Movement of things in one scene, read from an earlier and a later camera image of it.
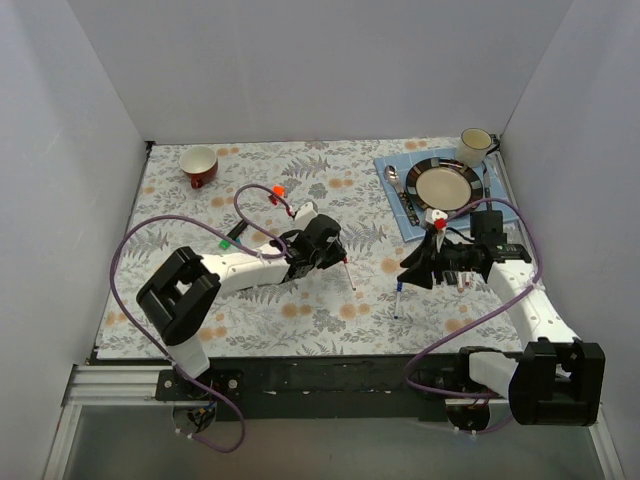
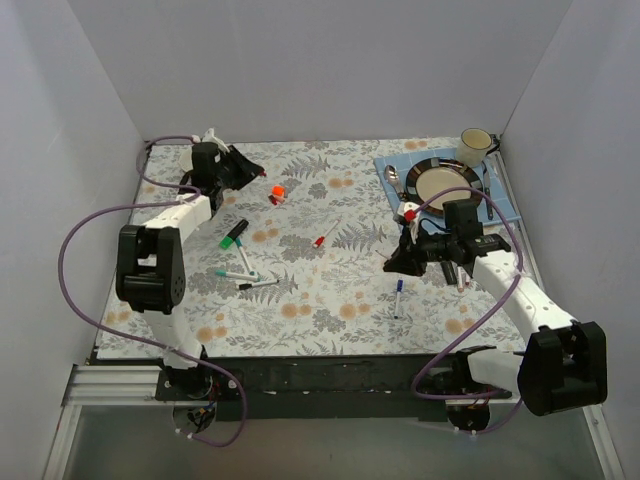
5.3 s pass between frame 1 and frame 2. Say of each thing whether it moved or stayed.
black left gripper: moved
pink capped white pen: stayed
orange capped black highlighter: stayed
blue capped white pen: stayed
